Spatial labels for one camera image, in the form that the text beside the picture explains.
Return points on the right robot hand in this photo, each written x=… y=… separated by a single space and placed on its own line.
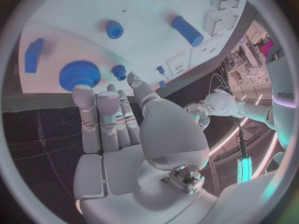
x=121 y=171

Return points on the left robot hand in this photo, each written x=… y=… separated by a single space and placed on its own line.
x=198 y=113

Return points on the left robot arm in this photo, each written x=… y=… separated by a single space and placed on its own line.
x=233 y=104

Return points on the white task board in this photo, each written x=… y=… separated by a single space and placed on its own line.
x=144 y=9

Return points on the small blue peg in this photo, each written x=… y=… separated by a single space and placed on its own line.
x=160 y=69
x=162 y=84

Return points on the glowing light bar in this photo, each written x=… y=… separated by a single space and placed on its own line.
x=244 y=169

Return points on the long blue cylinder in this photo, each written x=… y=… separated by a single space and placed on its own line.
x=186 y=30

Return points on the small blue gear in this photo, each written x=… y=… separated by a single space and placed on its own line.
x=119 y=72

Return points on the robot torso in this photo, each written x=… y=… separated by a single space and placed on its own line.
x=286 y=78

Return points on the large blue gear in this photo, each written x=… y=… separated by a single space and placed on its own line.
x=78 y=73

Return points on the short blue cylinder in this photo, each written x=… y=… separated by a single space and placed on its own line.
x=114 y=30

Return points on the blue block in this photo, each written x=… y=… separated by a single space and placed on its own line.
x=32 y=57

